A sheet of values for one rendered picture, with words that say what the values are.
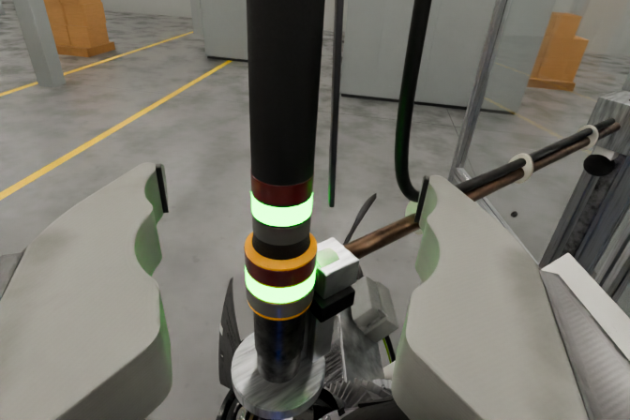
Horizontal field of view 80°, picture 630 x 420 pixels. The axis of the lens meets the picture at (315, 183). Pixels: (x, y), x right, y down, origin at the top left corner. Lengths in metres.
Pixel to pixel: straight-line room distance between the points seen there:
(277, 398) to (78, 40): 8.41
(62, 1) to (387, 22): 5.70
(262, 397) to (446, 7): 5.58
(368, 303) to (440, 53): 5.20
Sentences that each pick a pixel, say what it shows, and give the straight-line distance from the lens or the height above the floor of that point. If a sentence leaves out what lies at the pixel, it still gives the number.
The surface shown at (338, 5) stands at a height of 1.71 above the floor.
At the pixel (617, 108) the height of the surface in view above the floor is 1.57.
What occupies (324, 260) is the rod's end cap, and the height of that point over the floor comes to 1.55.
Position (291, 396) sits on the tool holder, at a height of 1.47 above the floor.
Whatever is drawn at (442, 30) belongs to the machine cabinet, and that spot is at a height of 1.05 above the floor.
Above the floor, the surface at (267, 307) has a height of 1.55.
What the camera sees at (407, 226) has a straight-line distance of 0.31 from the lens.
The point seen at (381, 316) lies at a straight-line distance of 0.79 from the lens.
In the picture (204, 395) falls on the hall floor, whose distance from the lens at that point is 2.04.
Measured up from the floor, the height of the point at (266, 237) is 1.60.
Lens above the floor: 1.73
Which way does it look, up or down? 30 degrees down
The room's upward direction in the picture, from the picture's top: 4 degrees clockwise
